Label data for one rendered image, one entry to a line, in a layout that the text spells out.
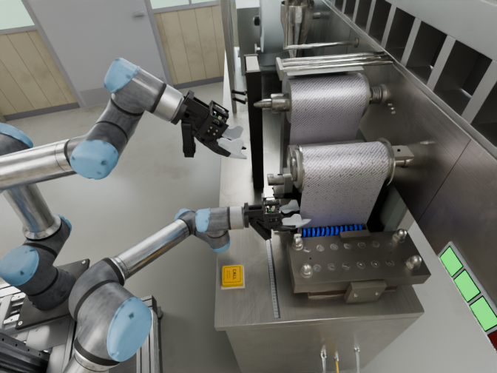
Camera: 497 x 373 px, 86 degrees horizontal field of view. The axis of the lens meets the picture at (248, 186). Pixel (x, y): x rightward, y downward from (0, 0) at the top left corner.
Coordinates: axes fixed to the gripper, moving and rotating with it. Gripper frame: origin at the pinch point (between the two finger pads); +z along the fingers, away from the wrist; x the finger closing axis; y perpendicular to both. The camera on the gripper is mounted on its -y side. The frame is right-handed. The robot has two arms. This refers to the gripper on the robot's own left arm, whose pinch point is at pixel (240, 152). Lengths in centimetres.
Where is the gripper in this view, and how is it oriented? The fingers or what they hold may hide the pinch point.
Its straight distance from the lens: 74.1
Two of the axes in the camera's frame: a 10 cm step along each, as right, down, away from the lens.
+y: 6.0, -5.8, -5.5
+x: -0.5, -7.1, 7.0
